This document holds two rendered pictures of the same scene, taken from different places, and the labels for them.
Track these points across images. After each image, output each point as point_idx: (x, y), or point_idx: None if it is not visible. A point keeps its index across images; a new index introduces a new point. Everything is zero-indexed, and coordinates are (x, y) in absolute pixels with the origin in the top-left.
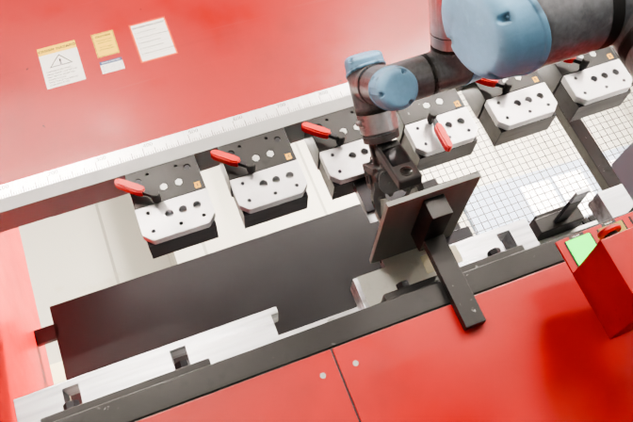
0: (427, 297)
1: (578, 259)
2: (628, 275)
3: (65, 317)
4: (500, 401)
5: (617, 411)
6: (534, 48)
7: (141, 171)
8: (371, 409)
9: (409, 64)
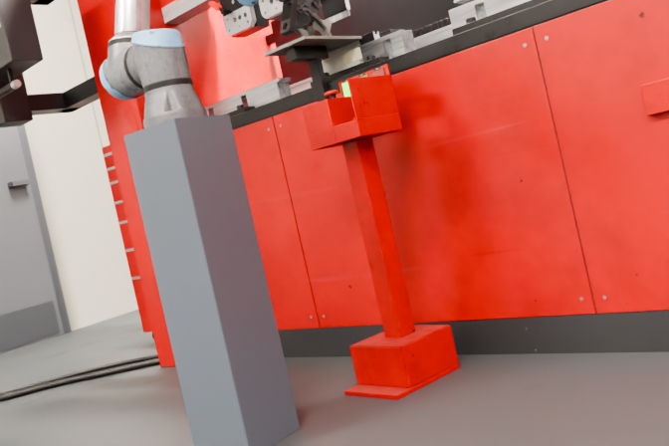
0: (311, 94)
1: (345, 96)
2: (309, 129)
3: (277, 29)
4: (334, 156)
5: (383, 172)
6: (123, 98)
7: None
8: (285, 149)
9: None
